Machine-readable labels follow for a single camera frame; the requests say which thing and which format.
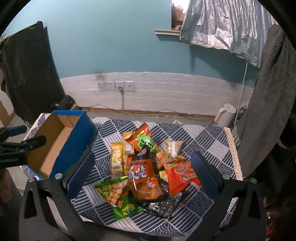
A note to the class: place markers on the grey hanging towel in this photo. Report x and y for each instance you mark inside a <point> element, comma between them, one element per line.
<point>266,104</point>

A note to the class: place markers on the orange patterned snack packet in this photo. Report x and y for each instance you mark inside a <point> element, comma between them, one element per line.
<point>168,160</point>

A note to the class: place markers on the small clear snack packet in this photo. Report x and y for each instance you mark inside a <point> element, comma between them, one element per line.
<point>129,147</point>

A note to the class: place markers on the white electric kettle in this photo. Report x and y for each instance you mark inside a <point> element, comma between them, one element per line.
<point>225,114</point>

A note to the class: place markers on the black object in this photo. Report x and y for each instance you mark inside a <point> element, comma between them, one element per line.
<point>63,103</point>

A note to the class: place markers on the small yellow snack packet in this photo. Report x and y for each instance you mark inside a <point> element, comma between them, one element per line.
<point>164,176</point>

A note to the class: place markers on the blue white patterned tablecloth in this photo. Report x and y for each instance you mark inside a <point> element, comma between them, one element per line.
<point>203,139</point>

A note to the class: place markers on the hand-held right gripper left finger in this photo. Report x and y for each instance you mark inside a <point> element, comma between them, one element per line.
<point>81,171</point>

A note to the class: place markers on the clear cracker packet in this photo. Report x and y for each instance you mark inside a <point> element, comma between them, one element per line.
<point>173,147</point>

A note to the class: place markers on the orange packet with green label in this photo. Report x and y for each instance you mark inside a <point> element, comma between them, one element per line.
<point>145,142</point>

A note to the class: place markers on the green yellow print snack packet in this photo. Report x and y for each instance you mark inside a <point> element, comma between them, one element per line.
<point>126,207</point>

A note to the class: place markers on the dark hanging cloth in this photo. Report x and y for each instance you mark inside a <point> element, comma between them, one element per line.
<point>30,74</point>

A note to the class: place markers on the yellow biscuit packet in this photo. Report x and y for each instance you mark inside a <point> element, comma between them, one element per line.
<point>116,160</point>

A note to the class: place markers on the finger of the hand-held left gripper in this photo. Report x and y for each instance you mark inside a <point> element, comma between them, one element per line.
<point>32,142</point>
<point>18,130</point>

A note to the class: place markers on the large orange black snack packet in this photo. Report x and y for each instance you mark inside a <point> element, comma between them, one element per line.
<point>143,178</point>

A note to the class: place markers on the blue silver tarp curtain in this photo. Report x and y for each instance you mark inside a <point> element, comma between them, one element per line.
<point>226,23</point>

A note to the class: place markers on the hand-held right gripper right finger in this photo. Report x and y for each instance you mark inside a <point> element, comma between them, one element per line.
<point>204,173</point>

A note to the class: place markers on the small orange snack packet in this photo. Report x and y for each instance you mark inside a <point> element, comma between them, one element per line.
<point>127,136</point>

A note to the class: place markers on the wooden window sill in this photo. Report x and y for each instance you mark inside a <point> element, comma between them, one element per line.
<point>166,32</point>

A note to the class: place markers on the blue cardboard box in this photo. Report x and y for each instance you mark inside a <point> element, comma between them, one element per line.
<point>55,143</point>

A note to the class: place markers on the silver black snack packet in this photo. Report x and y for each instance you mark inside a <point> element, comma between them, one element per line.
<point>164,205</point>

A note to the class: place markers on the white wall socket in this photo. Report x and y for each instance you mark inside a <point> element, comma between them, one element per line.
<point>129,85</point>
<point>119,83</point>
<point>110,85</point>
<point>102,85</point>

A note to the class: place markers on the green cracker ball packet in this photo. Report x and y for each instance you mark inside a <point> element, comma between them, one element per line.
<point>111,190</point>

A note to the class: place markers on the red-orange shrimp chip packet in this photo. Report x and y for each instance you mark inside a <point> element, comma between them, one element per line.
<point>182,178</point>

